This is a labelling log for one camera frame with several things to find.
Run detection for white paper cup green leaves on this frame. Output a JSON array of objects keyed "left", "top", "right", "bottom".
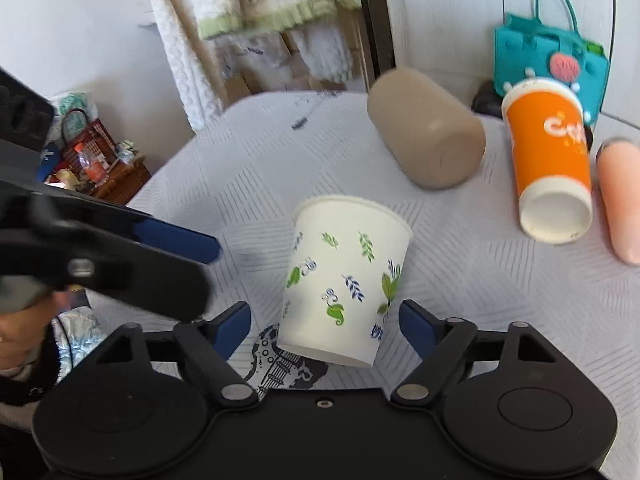
[{"left": 278, "top": 195, "right": 412, "bottom": 367}]

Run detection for brown cylindrical cup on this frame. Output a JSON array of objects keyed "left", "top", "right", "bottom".
[{"left": 367, "top": 67, "right": 486, "bottom": 190}]

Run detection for orange paper cup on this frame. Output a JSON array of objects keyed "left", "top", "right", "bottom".
[{"left": 501, "top": 77, "right": 593, "bottom": 245}]

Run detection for pink cup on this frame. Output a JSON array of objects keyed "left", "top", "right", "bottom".
[{"left": 596, "top": 138, "right": 639, "bottom": 266}]

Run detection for left hand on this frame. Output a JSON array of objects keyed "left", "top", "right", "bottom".
[{"left": 0, "top": 292, "right": 70, "bottom": 376}]

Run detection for dark wooden cabinet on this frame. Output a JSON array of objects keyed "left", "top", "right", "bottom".
[{"left": 90, "top": 156, "right": 151, "bottom": 205}]

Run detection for white fluffy robe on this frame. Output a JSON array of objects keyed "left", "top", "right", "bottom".
[{"left": 150, "top": 0, "right": 228, "bottom": 132}]

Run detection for teal felt handbag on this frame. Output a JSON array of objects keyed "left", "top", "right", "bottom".
[{"left": 494, "top": 0, "right": 610, "bottom": 127}]

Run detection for grey wooden wardrobe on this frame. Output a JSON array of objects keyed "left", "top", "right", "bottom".
[{"left": 387, "top": 0, "right": 639, "bottom": 126}]

